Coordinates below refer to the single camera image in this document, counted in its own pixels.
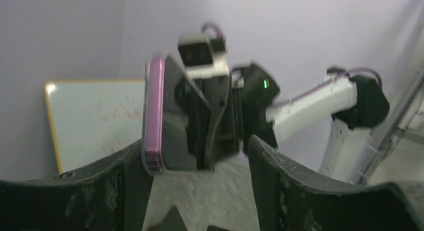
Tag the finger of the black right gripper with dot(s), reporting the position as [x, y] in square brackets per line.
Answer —
[222, 137]
[193, 103]

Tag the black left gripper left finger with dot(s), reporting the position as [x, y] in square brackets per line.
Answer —
[110, 194]

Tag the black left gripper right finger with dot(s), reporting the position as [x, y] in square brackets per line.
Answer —
[292, 197]

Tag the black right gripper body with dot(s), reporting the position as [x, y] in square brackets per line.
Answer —
[256, 91]

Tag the purple phone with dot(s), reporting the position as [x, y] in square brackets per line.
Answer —
[164, 146]

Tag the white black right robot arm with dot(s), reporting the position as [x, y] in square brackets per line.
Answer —
[353, 98]

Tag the black round base phone stand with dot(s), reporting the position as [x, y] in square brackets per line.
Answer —
[215, 228]

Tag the yellow framed whiteboard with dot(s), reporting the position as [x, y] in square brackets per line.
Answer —
[92, 119]

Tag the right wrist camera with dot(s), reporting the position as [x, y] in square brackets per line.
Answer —
[204, 56]

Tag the aluminium rail frame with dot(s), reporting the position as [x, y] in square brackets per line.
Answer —
[387, 156]

